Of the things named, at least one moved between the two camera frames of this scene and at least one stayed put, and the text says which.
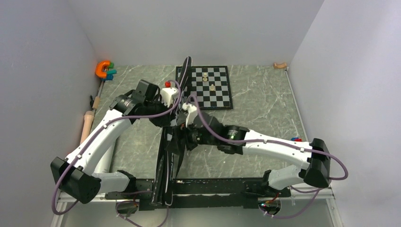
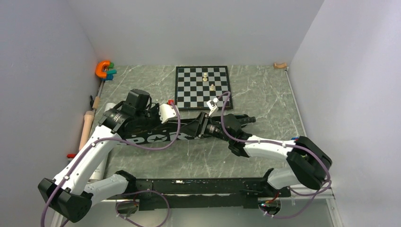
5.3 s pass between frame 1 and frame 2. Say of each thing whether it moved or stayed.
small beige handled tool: stayed
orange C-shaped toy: stayed
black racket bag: moved
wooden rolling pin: stayed
